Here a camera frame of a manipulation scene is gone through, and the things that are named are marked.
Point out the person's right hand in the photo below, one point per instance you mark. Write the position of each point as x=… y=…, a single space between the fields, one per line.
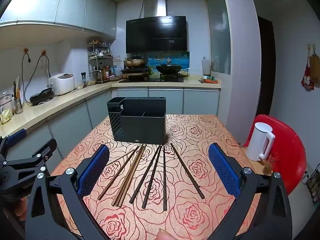
x=165 y=235

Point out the metal spice rack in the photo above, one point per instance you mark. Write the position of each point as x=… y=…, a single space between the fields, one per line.
x=98 y=61

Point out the grey wall cabinet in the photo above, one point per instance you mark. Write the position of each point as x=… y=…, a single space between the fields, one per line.
x=70 y=5

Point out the frosted glass window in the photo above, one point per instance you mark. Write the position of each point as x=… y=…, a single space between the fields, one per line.
x=218 y=35

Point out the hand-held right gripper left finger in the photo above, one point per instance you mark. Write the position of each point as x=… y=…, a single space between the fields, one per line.
x=93 y=172

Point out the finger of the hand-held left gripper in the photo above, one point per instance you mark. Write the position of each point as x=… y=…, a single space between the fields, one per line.
x=47 y=150
x=15 y=137

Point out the metal utensil cup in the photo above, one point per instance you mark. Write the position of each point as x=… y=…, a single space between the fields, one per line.
x=18 y=106

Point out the grey base cabinets beige counter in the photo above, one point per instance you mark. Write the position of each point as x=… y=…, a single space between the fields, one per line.
x=72 y=127

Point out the orange and green scrubber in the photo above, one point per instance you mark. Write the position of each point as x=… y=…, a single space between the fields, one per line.
x=211 y=80

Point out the black induction cooker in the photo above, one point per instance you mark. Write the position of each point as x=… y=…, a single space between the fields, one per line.
x=135 y=71

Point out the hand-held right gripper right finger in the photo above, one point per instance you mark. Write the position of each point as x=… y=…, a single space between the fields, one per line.
x=223 y=170

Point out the brass coloured cooking pot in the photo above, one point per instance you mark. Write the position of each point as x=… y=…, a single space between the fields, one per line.
x=135 y=62

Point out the rose patterned tablecloth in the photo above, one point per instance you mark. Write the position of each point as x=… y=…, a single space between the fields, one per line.
x=140 y=220

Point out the white rice cooker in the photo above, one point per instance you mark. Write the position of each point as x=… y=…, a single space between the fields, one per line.
x=62 y=83

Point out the pale green cabbage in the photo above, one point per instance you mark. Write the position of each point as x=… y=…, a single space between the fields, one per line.
x=5 y=117

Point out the red plastic chair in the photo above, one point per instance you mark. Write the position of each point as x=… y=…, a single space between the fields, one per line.
x=287 y=155

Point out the wooden cutting board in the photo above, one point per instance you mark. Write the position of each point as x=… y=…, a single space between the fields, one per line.
x=315 y=67

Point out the black pepper grinder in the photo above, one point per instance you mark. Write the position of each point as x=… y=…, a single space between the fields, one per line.
x=84 y=80

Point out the dark wooden door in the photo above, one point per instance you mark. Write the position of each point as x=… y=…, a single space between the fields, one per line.
x=266 y=67

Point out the black range hood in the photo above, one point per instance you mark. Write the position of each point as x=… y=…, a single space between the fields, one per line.
x=156 y=35

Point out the reddish brown chopstick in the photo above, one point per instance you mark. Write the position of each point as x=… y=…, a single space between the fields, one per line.
x=117 y=173

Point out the black wok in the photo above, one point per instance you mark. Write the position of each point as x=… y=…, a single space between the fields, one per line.
x=168 y=68

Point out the black glass hob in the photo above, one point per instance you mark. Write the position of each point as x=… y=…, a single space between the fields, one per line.
x=155 y=80

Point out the blue picture backsplash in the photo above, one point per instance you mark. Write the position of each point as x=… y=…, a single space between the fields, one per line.
x=175 y=58

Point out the red oven mitt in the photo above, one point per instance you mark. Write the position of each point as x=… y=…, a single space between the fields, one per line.
x=307 y=80

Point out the white electric kettle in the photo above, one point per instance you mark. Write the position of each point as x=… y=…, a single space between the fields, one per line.
x=257 y=140

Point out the thin light wooden chopstick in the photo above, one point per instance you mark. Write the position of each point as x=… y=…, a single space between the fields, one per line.
x=122 y=157

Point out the person's left hand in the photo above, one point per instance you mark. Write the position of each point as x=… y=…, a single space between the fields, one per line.
x=20 y=207

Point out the brown wall hook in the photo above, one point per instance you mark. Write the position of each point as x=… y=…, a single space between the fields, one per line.
x=26 y=51
x=44 y=52

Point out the dark grey utensil holder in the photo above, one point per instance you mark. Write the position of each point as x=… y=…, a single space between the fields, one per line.
x=140 y=127

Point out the white plastic bottle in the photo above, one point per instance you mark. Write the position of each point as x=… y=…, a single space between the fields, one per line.
x=206 y=67

